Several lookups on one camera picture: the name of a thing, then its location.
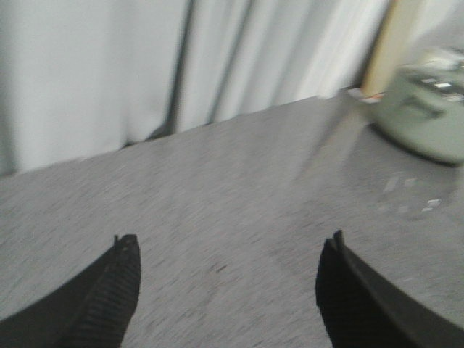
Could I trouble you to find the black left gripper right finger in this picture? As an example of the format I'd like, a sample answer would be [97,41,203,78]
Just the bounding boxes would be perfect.
[315,230,463,347]

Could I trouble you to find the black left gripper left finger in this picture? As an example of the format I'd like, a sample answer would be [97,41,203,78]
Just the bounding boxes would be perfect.
[1,234,141,347]

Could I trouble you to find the pale green round device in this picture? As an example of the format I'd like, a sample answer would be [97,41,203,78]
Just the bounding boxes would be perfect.
[370,47,463,165]

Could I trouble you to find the grey curtain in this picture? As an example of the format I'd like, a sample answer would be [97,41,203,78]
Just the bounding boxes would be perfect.
[1,1,463,175]

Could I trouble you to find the beige wooden post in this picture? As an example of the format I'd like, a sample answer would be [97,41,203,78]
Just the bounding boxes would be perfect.
[360,0,423,99]

